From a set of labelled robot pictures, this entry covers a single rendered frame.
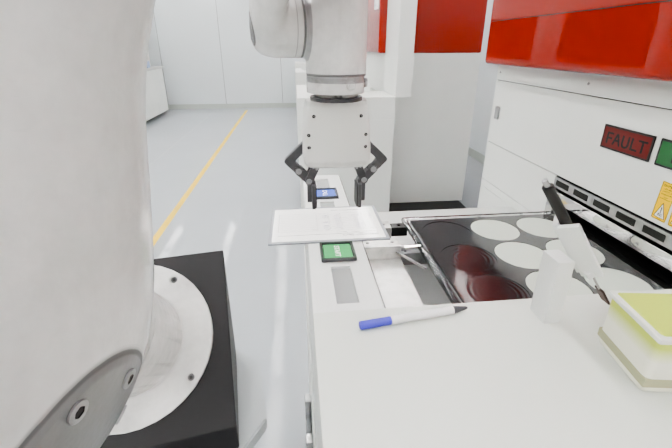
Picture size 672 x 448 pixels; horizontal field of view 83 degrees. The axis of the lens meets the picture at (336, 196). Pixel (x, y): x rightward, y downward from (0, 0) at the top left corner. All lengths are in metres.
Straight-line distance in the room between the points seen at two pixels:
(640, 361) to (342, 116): 0.43
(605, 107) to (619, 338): 0.58
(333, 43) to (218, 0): 8.16
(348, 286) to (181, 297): 0.22
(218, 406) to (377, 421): 0.22
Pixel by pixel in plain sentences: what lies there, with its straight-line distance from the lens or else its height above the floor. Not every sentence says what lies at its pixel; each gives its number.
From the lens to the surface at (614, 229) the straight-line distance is 0.94.
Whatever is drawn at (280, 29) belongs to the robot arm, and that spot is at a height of 1.29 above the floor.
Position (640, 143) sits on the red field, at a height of 1.10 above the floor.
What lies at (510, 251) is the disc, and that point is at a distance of 0.82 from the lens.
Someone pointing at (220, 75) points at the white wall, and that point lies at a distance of 8.66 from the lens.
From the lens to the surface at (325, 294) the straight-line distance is 0.53.
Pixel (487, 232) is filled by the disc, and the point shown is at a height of 0.90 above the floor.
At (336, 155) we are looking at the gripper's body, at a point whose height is 1.12.
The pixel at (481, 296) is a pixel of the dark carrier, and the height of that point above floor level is 0.90.
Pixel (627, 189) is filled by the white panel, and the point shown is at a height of 1.01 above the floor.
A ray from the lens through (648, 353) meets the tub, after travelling 0.48.
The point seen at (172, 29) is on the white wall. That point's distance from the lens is 8.83.
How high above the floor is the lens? 1.28
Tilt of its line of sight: 22 degrees down
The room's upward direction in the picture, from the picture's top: straight up
